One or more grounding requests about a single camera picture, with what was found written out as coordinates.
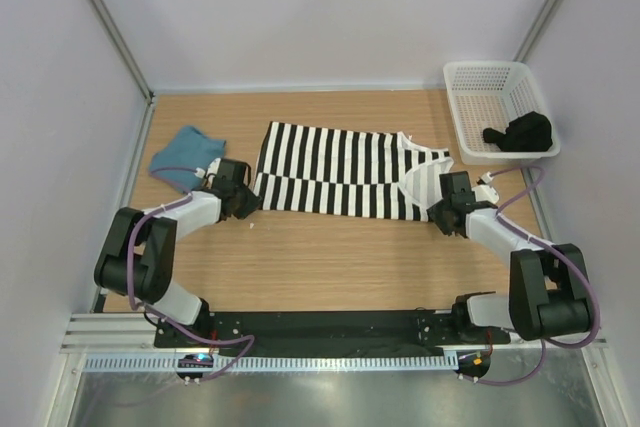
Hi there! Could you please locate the teal tank top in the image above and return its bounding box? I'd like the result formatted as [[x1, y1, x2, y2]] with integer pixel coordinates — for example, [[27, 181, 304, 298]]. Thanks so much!
[[149, 126, 226, 193]]

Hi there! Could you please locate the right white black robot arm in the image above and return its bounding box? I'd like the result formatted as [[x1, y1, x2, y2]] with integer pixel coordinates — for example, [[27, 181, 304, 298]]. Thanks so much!
[[427, 172, 600, 348]]

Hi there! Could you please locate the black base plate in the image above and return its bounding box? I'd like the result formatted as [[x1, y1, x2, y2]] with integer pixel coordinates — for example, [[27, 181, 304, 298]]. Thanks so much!
[[154, 308, 511, 359]]

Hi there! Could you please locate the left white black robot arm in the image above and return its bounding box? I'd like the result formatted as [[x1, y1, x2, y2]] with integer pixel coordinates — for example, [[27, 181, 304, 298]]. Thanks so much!
[[94, 158, 260, 347]]

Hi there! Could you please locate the black white striped tank top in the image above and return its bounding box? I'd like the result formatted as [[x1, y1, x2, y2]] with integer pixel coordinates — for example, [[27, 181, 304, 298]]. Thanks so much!
[[254, 121, 455, 222]]

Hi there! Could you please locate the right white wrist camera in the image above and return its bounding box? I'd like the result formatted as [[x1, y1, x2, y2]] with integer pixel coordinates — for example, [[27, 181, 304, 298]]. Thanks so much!
[[472, 172, 500, 205]]

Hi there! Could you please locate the white slotted cable duct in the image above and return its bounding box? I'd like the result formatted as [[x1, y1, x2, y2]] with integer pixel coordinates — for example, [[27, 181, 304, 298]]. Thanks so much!
[[84, 352, 458, 375]]

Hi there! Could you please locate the white plastic basket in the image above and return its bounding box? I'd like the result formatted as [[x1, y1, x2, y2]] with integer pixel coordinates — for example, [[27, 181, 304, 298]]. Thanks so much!
[[443, 61, 561, 165]]

